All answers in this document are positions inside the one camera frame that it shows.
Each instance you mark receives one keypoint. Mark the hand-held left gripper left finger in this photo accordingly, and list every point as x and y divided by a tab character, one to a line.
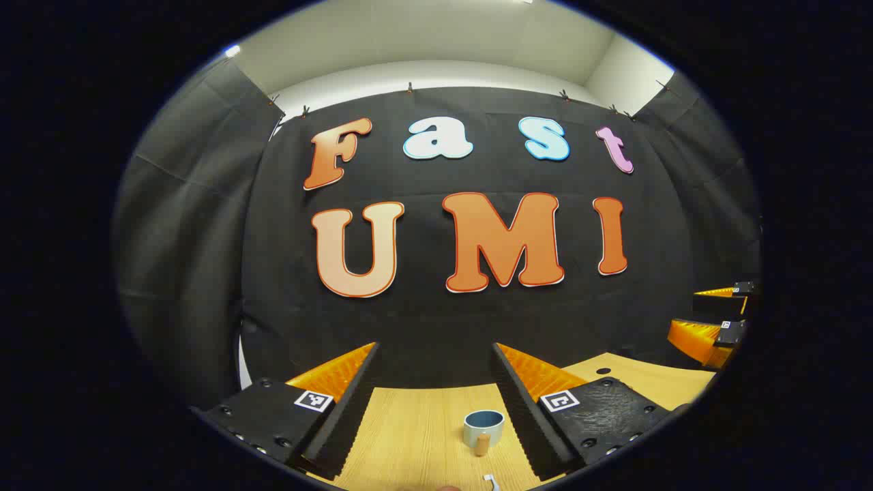
348	423

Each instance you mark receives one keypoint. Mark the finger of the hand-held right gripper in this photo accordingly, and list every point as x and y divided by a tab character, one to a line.
696	341
723	307

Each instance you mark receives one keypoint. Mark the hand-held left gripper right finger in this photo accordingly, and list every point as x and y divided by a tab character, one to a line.
528	423

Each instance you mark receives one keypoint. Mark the white toothbrush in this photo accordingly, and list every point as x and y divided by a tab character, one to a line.
492	484

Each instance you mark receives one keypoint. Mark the light wooden desktop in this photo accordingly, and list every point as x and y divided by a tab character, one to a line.
409	436

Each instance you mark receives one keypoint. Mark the black backdrop cloth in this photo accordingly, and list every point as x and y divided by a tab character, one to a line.
423	314

